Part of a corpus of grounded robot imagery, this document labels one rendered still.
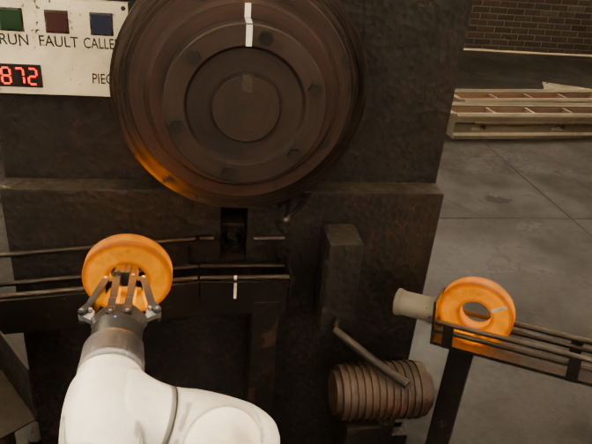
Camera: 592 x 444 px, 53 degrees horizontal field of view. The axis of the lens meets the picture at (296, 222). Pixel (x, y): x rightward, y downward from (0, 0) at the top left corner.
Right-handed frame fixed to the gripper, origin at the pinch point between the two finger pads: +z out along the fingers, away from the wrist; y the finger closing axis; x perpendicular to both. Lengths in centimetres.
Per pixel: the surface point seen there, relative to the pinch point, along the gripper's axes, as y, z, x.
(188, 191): 10.4, 16.3, 6.3
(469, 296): 67, 2, -10
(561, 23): 464, 620, -79
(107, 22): -4.5, 30.5, 34.5
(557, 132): 287, 306, -97
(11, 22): -21, 31, 34
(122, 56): -0.7, 17.7, 32.0
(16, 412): -19.2, -10.7, -23.1
